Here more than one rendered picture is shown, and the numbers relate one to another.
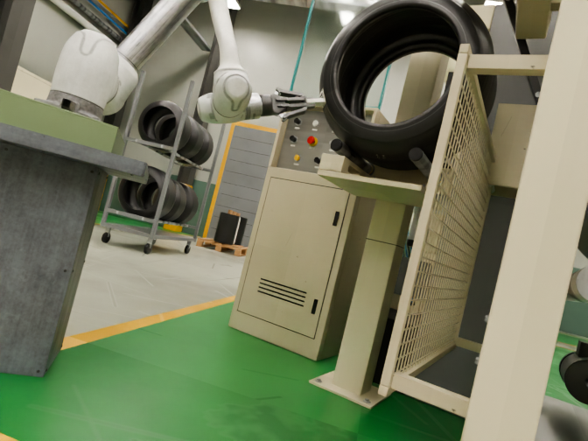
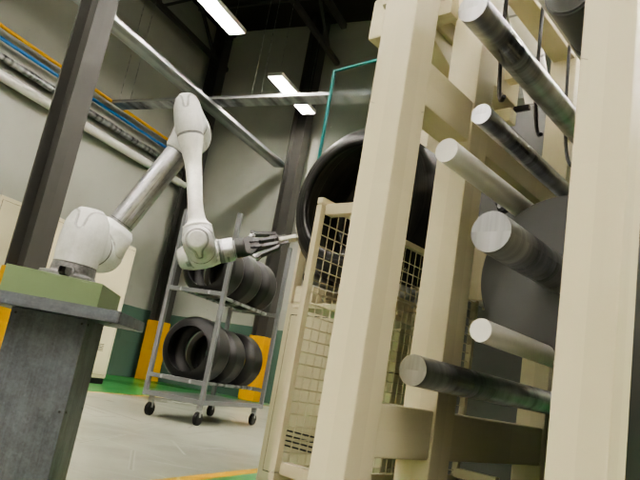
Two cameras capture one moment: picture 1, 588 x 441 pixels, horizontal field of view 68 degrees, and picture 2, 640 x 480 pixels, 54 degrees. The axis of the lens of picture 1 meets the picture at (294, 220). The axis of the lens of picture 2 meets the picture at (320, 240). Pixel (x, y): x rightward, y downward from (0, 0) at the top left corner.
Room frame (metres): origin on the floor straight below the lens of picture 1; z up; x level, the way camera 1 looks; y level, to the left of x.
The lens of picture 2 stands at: (-0.67, -0.61, 0.54)
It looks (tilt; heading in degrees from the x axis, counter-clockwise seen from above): 13 degrees up; 13
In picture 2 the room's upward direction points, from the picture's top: 10 degrees clockwise
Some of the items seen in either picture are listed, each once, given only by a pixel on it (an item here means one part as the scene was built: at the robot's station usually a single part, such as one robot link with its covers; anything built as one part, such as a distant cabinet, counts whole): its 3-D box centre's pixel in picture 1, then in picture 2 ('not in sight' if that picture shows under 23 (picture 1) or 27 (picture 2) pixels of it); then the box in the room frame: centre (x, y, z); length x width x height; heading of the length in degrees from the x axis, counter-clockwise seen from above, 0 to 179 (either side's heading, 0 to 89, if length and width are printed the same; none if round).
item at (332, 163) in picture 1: (349, 175); (334, 304); (1.65, -0.17, 0.83); 0.36 x 0.09 x 0.06; 151
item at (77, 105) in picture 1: (73, 108); (70, 272); (1.30, 0.73, 0.77); 0.22 x 0.18 x 0.06; 18
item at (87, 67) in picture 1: (88, 68); (84, 237); (1.33, 0.73, 0.90); 0.18 x 0.16 x 0.22; 14
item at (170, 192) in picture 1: (169, 171); (223, 322); (5.29, 1.62, 0.96); 1.30 x 0.62 x 1.92; 172
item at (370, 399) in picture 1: (351, 386); not in sight; (1.82, -0.40, 0.01); 0.27 x 0.27 x 0.02; 61
